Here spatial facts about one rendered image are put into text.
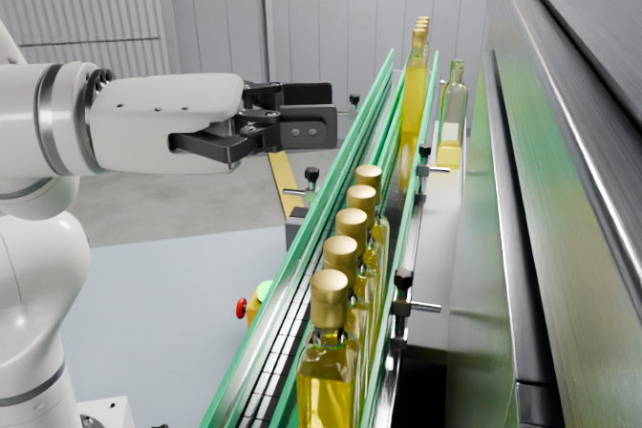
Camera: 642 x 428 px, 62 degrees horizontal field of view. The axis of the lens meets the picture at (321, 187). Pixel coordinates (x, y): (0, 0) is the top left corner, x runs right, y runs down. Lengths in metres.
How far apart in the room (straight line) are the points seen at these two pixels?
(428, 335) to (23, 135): 0.64
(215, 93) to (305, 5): 3.33
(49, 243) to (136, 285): 0.76
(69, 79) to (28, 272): 0.41
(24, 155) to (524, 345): 0.34
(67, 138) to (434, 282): 0.70
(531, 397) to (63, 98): 0.33
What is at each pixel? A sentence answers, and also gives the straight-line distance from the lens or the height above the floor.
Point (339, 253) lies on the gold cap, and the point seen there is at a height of 1.33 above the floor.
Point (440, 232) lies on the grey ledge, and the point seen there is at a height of 1.05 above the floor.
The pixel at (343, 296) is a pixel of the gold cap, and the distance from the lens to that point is 0.49.
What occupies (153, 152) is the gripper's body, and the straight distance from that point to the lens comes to 0.38.
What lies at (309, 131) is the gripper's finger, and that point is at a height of 1.49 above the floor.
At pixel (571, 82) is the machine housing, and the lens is 0.25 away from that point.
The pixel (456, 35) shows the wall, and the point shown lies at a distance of 4.08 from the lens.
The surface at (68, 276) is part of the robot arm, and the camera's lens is 0.80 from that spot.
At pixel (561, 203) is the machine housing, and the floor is 1.55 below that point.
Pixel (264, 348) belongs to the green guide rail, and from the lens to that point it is 0.80.
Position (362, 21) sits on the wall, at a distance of 3.82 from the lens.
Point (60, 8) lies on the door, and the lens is 3.71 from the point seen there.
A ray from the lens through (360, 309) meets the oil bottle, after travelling 0.58.
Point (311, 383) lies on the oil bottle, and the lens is 0.54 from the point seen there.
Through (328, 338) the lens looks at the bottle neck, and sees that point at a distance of 0.52.
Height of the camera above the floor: 1.63
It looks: 28 degrees down
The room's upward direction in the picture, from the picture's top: 1 degrees counter-clockwise
